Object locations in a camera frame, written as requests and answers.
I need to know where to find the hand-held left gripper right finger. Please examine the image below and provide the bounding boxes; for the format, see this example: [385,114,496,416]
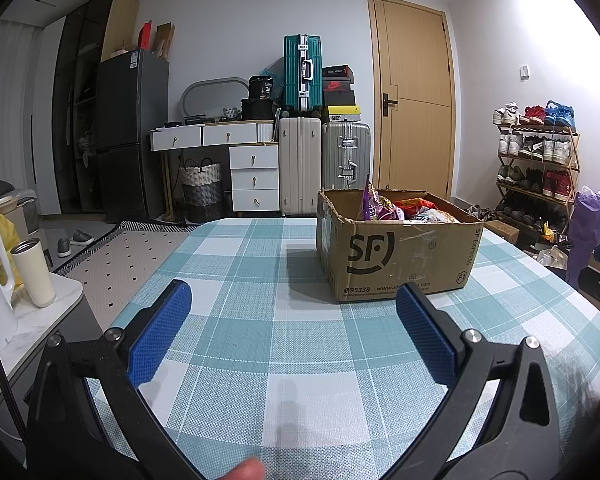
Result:
[395,282,561,480]

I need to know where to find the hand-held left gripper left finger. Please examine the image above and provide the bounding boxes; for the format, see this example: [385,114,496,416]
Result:
[27,280,206,480]

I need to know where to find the brown cardboard box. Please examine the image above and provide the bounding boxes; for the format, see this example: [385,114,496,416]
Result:
[316,187,483,303]

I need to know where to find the red snack packet blue logo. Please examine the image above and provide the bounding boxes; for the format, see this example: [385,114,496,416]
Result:
[392,199,438,216]

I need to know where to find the purple green candy packet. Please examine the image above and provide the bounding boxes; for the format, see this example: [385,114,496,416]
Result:
[362,183,406,222]

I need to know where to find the person's left hand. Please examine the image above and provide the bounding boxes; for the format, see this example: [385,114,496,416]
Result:
[214,457,267,480]

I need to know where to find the purple bag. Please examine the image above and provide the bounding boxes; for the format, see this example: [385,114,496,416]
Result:
[565,186,600,286]

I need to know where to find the white plastic bag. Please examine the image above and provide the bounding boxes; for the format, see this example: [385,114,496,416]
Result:
[537,247,571,268]

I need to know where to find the patterned black white rug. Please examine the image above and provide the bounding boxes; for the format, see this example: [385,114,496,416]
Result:
[52,217,201,328]

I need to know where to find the wooden shoe rack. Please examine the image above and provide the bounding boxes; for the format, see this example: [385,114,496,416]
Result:
[495,125,581,233]

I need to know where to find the small brown carton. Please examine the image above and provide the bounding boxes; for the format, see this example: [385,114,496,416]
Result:
[495,220,521,246]

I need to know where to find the white side table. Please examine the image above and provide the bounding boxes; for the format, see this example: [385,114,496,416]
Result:
[0,275,103,411]

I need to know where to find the checked blue white tablecloth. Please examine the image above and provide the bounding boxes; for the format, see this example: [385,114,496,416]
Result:
[87,217,600,480]

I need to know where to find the shoe rack with shoes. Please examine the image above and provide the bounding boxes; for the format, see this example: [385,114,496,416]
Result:
[492,101,578,231]

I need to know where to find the scattered sneakers pile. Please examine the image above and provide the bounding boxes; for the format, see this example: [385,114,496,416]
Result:
[465,205,498,223]

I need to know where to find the cream tumbler cup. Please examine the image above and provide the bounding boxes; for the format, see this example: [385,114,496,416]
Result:
[10,238,57,308]

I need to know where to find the woven laundry basket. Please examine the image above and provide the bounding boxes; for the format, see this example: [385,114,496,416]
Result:
[181,158,224,223]

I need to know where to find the white drawer cabinet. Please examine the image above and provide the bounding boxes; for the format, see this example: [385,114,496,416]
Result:
[229,144,281,212]

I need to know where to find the yellow bag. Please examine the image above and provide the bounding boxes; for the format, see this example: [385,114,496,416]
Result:
[0,210,23,291]

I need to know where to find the dark grey refrigerator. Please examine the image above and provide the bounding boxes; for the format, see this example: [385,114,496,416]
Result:
[96,49,170,223]

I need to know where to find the silver suitcase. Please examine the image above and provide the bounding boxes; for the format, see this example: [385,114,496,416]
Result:
[321,121,372,192]

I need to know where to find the white desk with drawers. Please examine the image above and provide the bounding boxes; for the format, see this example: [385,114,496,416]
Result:
[149,120,280,153]

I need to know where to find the beige suitcase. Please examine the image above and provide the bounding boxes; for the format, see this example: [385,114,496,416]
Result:
[278,116,323,217]

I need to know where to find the wooden door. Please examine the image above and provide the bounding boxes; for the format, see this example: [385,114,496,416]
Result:
[367,0,456,201]

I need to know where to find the tall dark wooden cabinet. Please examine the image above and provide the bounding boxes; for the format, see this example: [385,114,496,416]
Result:
[52,0,140,213]

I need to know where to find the oval mirror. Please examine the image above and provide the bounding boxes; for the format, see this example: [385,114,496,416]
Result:
[181,77,251,121]

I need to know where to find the black storage box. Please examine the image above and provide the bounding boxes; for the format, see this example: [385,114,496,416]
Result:
[241,98,281,122]

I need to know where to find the plain black shoebox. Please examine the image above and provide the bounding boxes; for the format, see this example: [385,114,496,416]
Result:
[322,91,356,108]

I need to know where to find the black labelled bag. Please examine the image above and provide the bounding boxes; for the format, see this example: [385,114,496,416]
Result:
[248,75,275,101]

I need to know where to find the blue plastic bag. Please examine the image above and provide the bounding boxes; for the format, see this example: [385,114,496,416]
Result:
[259,67,285,98]

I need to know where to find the teal suitcase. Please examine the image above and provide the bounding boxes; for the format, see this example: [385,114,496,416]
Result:
[282,35,323,113]

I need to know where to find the flat brown carton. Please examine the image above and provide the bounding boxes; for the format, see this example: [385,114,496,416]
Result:
[155,22,176,61]

